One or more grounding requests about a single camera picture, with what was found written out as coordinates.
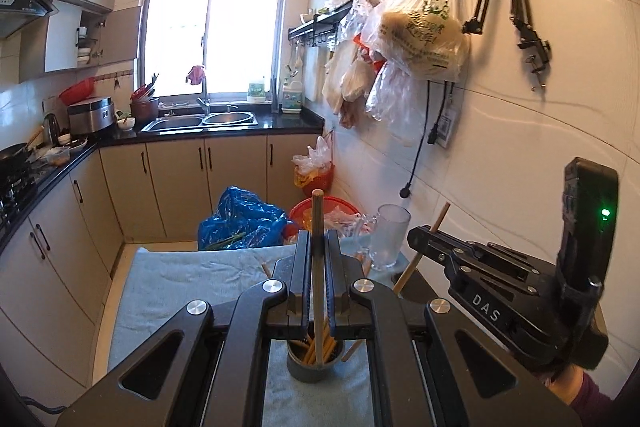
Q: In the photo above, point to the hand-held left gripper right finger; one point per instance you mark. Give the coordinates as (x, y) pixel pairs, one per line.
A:
(331, 277)

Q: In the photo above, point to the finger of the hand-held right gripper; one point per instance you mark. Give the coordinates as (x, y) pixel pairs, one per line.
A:
(450, 252)

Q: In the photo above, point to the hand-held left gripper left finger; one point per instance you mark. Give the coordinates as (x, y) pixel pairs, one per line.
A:
(307, 267)

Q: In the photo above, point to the wooden chopstick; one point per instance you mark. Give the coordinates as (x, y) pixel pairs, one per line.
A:
(352, 352)
(407, 274)
(265, 268)
(317, 217)

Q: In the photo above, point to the bundle of wooden chopsticks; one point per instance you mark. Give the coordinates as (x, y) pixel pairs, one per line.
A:
(330, 349)

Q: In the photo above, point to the dark grey utensil cup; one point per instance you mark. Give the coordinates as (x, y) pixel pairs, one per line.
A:
(315, 374)

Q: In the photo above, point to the person's right forearm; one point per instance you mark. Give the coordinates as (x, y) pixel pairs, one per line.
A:
(585, 397)

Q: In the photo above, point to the red plastic basin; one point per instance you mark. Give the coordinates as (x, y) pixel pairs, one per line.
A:
(300, 212)

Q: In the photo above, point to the clear glass mug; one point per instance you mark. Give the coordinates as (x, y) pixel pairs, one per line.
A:
(390, 242)

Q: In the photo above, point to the blue plastic bag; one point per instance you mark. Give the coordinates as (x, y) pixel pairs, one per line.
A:
(240, 217)

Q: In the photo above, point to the trash bin with plastic bags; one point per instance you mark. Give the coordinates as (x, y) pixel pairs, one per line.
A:
(320, 177)

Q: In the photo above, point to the blue-grey towel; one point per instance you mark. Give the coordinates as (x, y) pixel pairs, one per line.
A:
(190, 287)

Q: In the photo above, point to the black kitchen countertop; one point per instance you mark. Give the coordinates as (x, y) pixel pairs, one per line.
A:
(290, 123)

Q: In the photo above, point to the beige lower cabinets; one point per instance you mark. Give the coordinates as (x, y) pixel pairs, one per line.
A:
(175, 187)

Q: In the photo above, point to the green detergent bottle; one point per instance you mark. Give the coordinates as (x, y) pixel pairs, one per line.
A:
(293, 99)

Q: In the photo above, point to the white green-label bottle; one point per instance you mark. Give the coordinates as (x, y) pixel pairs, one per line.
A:
(256, 92)

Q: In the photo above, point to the bunch of hanging plastic bags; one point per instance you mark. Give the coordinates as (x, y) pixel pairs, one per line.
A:
(350, 82)

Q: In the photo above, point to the steel faucet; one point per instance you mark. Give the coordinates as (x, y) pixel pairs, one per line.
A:
(204, 99)

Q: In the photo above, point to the steel kitchen sink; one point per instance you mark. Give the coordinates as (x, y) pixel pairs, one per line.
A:
(170, 123)

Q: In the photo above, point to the large white printed plastic bag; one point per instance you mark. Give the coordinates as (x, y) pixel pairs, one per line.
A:
(425, 42)

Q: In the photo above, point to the pink cloth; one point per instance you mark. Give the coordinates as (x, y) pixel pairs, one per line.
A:
(196, 74)

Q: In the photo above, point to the brown clay pot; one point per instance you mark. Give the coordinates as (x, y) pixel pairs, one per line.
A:
(144, 111)

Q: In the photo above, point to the white mortar bowl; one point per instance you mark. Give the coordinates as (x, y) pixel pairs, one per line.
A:
(125, 123)

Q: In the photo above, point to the kitchen window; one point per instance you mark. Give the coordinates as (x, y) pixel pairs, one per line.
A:
(225, 32)

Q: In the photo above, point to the silver rice cooker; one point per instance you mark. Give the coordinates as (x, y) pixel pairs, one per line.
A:
(90, 117)

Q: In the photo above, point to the clear plastic food container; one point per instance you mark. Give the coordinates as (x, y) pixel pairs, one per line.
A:
(56, 156)

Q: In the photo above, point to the red colander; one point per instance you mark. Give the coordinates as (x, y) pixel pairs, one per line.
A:
(77, 91)

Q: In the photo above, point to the dark kettle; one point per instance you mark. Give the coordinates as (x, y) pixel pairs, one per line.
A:
(51, 129)

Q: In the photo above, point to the gas stove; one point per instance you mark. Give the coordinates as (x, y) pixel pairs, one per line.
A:
(15, 187)

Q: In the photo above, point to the range hood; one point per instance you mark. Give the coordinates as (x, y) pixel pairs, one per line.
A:
(25, 7)

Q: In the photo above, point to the black wall shelf rack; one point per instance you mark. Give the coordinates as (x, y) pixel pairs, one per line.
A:
(320, 24)

